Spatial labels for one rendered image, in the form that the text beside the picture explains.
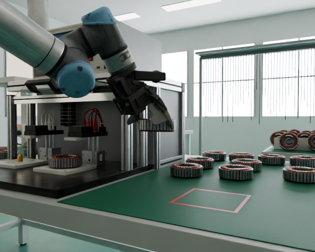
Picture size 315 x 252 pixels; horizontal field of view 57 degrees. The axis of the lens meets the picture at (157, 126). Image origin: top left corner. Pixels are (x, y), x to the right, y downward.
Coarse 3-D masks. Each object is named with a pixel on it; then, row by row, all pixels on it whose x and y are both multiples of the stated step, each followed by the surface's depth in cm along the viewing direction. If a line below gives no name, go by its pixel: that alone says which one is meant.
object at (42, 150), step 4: (40, 148) 125; (44, 148) 123; (48, 148) 122; (52, 148) 122; (56, 148) 124; (40, 152) 125; (44, 152) 123; (48, 152) 122; (52, 152) 122; (56, 152) 124; (40, 156) 125; (44, 156) 124; (48, 156) 122
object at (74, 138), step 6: (72, 126) 105; (78, 126) 104; (84, 126) 105; (90, 126) 108; (72, 132) 105; (78, 132) 104; (84, 132) 105; (90, 132) 107; (96, 132) 110; (102, 132) 113; (66, 138) 104; (72, 138) 102; (78, 138) 102; (84, 138) 105; (96, 138) 112; (96, 144) 112
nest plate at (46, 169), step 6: (36, 168) 97; (42, 168) 97; (48, 168) 97; (54, 168) 97; (60, 168) 97; (66, 168) 97; (72, 168) 97; (78, 168) 97; (84, 168) 99; (90, 168) 101; (60, 174) 92; (66, 174) 92
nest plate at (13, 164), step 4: (4, 160) 115; (8, 160) 115; (12, 160) 115; (16, 160) 115; (24, 160) 115; (28, 160) 115; (32, 160) 115; (36, 160) 115; (40, 160) 115; (44, 160) 115; (0, 164) 106; (4, 164) 105; (8, 164) 105; (12, 164) 105; (16, 164) 105; (20, 164) 105; (24, 164) 106; (28, 164) 107; (32, 164) 109; (36, 164) 111; (40, 164) 112; (12, 168) 103; (16, 168) 103
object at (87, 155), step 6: (84, 150) 113; (90, 150) 113; (96, 150) 112; (102, 150) 113; (84, 156) 113; (90, 156) 111; (96, 156) 110; (102, 156) 113; (84, 162) 113; (90, 162) 111; (96, 162) 110; (102, 162) 113
